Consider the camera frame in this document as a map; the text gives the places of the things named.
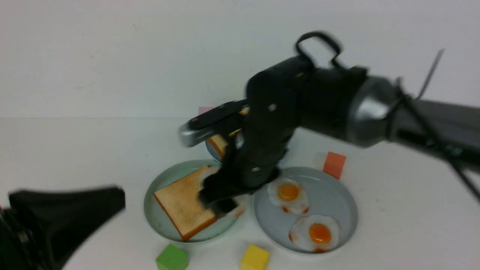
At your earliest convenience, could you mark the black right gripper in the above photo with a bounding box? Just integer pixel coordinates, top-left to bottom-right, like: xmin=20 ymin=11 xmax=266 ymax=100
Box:
xmin=199 ymin=112 xmax=297 ymax=218

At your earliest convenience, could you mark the fried egg top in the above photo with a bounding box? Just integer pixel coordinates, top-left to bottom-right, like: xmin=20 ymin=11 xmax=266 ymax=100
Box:
xmin=199 ymin=167 xmax=248 ymax=218

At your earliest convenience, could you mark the fried egg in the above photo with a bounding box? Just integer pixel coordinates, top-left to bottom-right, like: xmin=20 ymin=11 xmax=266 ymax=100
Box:
xmin=266 ymin=178 xmax=310 ymax=215
xmin=288 ymin=214 xmax=341 ymax=253
xmin=199 ymin=167 xmax=248 ymax=218

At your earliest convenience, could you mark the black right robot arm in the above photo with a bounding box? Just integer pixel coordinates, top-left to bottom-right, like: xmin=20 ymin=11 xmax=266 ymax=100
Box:
xmin=199 ymin=56 xmax=479 ymax=216

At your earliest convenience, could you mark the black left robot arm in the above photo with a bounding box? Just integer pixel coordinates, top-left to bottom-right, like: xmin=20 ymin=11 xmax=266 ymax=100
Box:
xmin=0 ymin=186 xmax=126 ymax=270

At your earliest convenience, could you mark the light blue bread plate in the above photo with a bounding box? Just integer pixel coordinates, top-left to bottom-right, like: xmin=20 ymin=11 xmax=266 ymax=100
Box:
xmin=205 ymin=112 xmax=289 ymax=169

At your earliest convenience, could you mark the mint green plate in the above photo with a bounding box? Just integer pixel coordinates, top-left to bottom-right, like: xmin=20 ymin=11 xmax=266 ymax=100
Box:
xmin=144 ymin=159 xmax=238 ymax=244

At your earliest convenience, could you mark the fried egg middle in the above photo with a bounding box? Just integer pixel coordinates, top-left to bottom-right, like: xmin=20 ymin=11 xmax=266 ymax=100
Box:
xmin=266 ymin=178 xmax=310 ymax=215

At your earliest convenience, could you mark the yellow cube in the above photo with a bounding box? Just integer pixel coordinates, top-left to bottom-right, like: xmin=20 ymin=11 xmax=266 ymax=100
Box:
xmin=240 ymin=244 xmax=270 ymax=270

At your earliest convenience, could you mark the green cube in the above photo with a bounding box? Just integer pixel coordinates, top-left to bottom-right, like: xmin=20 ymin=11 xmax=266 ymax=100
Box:
xmin=155 ymin=244 xmax=190 ymax=270

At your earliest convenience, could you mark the pink cube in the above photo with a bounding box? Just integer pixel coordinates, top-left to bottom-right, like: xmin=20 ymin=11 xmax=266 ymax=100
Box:
xmin=198 ymin=106 xmax=214 ymax=115

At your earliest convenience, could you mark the fried egg front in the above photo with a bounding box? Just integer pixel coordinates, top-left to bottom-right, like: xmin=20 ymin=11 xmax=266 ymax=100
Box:
xmin=288 ymin=214 xmax=341 ymax=253

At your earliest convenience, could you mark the grey egg plate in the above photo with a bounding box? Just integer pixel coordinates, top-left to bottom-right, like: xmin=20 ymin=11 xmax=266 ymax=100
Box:
xmin=252 ymin=167 xmax=358 ymax=254

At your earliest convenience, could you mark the orange cube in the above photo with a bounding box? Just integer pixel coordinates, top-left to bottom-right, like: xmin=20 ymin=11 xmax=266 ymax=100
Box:
xmin=322 ymin=151 xmax=347 ymax=180

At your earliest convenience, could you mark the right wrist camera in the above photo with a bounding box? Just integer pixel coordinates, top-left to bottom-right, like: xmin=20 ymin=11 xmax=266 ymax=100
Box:
xmin=178 ymin=99 xmax=248 ymax=147

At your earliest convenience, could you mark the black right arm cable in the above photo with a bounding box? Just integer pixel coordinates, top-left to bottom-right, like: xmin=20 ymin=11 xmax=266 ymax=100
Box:
xmin=294 ymin=31 xmax=480 ymax=205

